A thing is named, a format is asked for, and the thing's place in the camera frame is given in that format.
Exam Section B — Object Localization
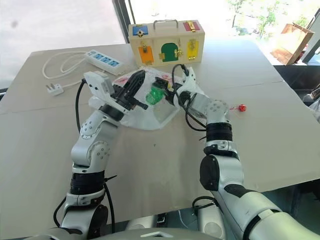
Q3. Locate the green plastic toy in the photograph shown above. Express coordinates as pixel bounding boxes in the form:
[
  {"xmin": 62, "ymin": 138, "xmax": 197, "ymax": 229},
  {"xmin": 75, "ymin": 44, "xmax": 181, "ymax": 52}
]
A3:
[{"xmin": 144, "ymin": 84, "xmax": 166, "ymax": 105}]

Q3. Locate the silver robot torso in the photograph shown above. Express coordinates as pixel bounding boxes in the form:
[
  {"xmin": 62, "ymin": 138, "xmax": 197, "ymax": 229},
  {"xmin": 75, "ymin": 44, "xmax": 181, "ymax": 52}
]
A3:
[{"xmin": 32, "ymin": 207, "xmax": 251, "ymax": 240}]

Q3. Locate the dark window frame post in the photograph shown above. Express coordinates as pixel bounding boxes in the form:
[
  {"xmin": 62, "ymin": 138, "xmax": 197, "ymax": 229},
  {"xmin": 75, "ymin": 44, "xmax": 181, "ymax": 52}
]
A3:
[{"xmin": 111, "ymin": 0, "xmax": 136, "ymax": 45}]

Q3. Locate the white power strip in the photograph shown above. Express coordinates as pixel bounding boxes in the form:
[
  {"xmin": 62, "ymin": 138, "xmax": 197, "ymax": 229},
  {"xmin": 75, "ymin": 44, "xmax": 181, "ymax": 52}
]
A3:
[{"xmin": 84, "ymin": 49, "xmax": 126, "ymax": 75}]

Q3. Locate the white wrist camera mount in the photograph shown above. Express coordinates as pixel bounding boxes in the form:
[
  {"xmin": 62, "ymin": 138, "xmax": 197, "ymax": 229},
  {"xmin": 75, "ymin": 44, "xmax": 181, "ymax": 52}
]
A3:
[
  {"xmin": 83, "ymin": 70, "xmax": 127, "ymax": 113},
  {"xmin": 171, "ymin": 65, "xmax": 199, "ymax": 107}
]

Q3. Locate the brown paper bag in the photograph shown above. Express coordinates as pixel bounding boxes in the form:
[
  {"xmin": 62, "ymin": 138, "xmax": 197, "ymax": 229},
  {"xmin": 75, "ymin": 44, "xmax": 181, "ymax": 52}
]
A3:
[{"xmin": 269, "ymin": 22, "xmax": 315, "ymax": 66}]

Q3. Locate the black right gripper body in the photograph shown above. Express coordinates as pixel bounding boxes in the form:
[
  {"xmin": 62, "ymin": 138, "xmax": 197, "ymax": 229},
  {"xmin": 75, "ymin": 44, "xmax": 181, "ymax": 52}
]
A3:
[{"xmin": 163, "ymin": 83, "xmax": 179, "ymax": 106}]

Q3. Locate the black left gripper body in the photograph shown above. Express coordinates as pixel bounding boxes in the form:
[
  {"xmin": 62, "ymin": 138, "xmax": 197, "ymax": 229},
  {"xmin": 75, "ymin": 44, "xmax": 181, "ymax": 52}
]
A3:
[{"xmin": 112, "ymin": 84, "xmax": 138, "ymax": 111}]

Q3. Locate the white power cord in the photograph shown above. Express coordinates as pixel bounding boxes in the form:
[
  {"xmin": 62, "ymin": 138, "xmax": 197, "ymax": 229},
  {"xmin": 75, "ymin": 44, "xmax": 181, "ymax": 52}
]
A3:
[{"xmin": 42, "ymin": 51, "xmax": 88, "ymax": 91}]

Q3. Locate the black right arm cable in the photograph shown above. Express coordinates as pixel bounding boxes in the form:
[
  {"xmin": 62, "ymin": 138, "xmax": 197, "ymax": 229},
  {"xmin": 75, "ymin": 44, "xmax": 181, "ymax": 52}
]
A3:
[{"xmin": 171, "ymin": 63, "xmax": 221, "ymax": 211}]

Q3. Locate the wooden lock box with handle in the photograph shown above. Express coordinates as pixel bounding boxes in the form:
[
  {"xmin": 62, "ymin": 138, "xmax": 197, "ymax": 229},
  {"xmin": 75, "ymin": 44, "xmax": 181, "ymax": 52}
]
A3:
[{"xmin": 128, "ymin": 19, "xmax": 206, "ymax": 68}]

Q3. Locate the clear plastic bag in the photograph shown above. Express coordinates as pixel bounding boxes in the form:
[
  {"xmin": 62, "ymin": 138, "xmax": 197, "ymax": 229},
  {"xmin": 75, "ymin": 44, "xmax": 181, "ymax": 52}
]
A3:
[{"xmin": 88, "ymin": 66, "xmax": 201, "ymax": 132}]

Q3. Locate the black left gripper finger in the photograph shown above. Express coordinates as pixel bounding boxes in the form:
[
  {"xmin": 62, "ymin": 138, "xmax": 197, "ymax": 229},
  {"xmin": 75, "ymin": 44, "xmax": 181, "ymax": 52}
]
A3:
[
  {"xmin": 124, "ymin": 69, "xmax": 147, "ymax": 100},
  {"xmin": 131, "ymin": 96, "xmax": 149, "ymax": 111}
]

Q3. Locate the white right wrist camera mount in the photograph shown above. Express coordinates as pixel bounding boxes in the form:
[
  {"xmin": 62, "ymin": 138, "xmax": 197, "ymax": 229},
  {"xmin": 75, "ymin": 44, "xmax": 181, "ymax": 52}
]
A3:
[{"xmin": 171, "ymin": 65, "xmax": 199, "ymax": 107}]

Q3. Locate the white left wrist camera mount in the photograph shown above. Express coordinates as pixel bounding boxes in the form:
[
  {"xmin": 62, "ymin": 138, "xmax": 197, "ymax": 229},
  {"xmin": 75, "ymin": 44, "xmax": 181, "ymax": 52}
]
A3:
[{"xmin": 83, "ymin": 70, "xmax": 127, "ymax": 113}]

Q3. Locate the white power plug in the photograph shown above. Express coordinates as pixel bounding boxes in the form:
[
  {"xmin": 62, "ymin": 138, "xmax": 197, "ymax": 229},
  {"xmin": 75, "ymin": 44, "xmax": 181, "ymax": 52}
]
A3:
[{"xmin": 45, "ymin": 83, "xmax": 65, "ymax": 97}]

